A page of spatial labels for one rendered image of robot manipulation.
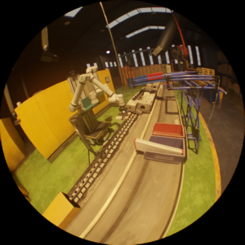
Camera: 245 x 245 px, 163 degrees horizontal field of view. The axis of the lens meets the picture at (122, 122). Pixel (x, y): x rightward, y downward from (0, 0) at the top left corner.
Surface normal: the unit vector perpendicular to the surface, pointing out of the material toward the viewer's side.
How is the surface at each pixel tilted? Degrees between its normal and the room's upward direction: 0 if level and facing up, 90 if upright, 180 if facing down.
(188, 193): 0
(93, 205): 0
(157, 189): 0
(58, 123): 90
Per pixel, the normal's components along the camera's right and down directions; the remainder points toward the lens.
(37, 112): 0.87, 0.07
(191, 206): -0.22, -0.82
